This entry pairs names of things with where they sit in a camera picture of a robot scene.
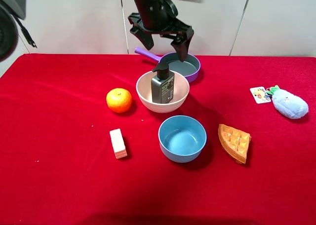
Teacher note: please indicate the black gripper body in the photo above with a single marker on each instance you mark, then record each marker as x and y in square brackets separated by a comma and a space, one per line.
[159, 17]

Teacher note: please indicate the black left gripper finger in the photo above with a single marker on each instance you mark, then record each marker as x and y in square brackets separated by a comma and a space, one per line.
[145, 38]

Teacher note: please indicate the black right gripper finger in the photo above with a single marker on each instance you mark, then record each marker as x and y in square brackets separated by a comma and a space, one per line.
[181, 46]

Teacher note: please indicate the dark grey pump bottle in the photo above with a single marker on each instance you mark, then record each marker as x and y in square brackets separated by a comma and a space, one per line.
[162, 84]

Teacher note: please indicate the purple frying pan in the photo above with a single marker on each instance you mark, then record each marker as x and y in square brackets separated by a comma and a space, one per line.
[189, 68]

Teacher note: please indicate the pink ribbed bowl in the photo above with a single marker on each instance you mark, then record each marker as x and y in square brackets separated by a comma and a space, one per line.
[181, 91]

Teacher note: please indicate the orange tangerine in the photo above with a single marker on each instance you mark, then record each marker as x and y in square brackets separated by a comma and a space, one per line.
[119, 100]

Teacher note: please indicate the blue bowl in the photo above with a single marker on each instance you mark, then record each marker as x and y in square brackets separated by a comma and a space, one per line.
[181, 138]

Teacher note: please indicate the colourful paper hang tag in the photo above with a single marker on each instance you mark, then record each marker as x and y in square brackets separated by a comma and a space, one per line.
[259, 94]

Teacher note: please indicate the pink white wafer block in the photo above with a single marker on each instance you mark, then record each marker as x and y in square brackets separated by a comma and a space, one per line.
[118, 143]

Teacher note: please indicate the orange waffle slice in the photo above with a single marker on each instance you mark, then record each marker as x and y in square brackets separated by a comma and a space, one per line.
[235, 142]

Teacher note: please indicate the blue plush eggplant toy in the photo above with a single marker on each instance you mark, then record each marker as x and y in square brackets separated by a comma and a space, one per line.
[287, 104]

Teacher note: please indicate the red velvet tablecloth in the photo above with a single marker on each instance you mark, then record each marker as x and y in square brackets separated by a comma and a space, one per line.
[58, 166]

